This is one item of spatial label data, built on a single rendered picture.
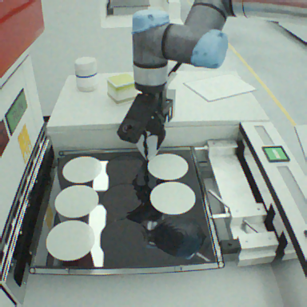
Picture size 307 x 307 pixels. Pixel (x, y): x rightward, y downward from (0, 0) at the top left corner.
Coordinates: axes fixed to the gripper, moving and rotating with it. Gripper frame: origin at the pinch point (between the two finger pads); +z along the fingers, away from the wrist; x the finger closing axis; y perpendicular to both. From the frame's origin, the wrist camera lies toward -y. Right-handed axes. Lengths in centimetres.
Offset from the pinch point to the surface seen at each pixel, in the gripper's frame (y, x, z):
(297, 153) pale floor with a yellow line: 159, -51, 91
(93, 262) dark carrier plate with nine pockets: -30.9, -4.8, 1.3
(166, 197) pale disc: -9.3, -9.7, 1.3
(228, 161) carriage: 12.0, -18.3, 3.2
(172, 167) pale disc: 0.7, -6.6, 1.3
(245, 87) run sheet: 41.4, -15.5, -5.6
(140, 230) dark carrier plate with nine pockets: -20.0, -8.8, 1.4
